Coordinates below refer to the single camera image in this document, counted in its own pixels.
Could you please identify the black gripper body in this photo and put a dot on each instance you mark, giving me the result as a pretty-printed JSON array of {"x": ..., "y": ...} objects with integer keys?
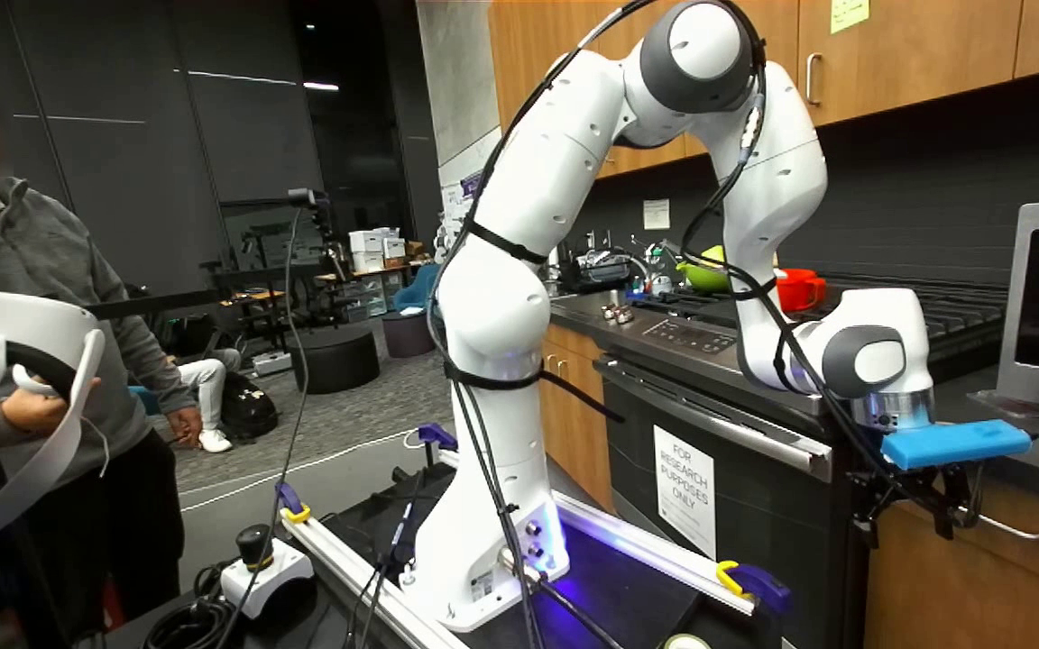
[{"x": 908, "y": 488}]

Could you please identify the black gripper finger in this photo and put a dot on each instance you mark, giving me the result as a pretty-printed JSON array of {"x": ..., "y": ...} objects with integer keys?
[
  {"x": 960, "y": 508},
  {"x": 866, "y": 508}
]

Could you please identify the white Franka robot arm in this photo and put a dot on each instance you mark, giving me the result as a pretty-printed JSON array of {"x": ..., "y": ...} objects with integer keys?
[{"x": 494, "y": 301}]

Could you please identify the stainless steel gas stove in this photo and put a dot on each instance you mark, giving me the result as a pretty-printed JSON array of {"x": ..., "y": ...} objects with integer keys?
[{"x": 784, "y": 555}]

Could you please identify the blue yellow bar clamp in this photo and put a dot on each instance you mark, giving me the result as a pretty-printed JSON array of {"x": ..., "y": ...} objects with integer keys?
[
  {"x": 292, "y": 511},
  {"x": 433, "y": 437},
  {"x": 743, "y": 585}
]

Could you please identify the white paper sign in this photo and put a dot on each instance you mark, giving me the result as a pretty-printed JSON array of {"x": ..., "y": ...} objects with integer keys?
[{"x": 683, "y": 492}]

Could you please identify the black robot cart aluminium rails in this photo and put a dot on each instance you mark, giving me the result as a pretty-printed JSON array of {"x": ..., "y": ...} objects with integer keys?
[{"x": 665, "y": 556}]

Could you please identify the red pot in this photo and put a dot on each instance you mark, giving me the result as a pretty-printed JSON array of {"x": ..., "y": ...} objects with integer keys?
[{"x": 797, "y": 295}]

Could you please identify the green bowl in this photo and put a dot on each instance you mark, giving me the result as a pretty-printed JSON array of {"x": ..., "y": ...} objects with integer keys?
[{"x": 702, "y": 278}]

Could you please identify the yellow toy food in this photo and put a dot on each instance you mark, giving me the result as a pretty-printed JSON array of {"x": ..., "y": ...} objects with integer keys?
[{"x": 711, "y": 254}]

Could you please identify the chrome kitchen faucet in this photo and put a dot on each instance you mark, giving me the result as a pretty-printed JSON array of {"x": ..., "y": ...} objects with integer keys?
[{"x": 622, "y": 261}]

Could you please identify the yellow sticky note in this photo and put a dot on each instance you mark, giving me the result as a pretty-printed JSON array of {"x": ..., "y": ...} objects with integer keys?
[{"x": 851, "y": 17}]

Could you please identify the teal chair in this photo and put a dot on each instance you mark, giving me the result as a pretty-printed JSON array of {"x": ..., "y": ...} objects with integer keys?
[{"x": 416, "y": 291}]

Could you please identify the black round ottoman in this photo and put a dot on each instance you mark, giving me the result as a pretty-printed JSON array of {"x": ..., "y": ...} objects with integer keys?
[{"x": 339, "y": 360}]

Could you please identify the white cardboard box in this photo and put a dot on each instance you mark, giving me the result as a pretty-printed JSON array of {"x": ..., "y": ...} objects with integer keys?
[{"x": 373, "y": 250}]

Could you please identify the white device with black knob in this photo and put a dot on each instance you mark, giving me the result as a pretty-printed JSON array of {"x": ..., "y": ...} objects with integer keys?
[{"x": 268, "y": 577}]

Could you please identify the black bag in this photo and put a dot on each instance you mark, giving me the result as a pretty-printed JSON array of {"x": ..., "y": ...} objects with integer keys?
[{"x": 250, "y": 413}]

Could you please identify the black desk with equipment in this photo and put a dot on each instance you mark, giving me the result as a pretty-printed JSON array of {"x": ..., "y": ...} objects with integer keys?
[{"x": 262, "y": 299}]

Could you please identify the thin black stand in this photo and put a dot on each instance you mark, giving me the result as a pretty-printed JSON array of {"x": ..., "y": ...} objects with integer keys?
[{"x": 301, "y": 199}]

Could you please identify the ceiling light strip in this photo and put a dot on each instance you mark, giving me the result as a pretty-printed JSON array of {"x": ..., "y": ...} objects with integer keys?
[{"x": 321, "y": 85}]

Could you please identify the person in grey hoodie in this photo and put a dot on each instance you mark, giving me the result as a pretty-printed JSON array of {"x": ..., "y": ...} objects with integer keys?
[{"x": 50, "y": 264}]

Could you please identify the white wall outlet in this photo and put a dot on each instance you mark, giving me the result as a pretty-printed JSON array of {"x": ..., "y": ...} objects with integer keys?
[{"x": 659, "y": 214}]

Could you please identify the white curved plastic frame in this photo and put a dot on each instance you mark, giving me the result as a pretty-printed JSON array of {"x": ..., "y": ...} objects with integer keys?
[{"x": 16, "y": 320}]

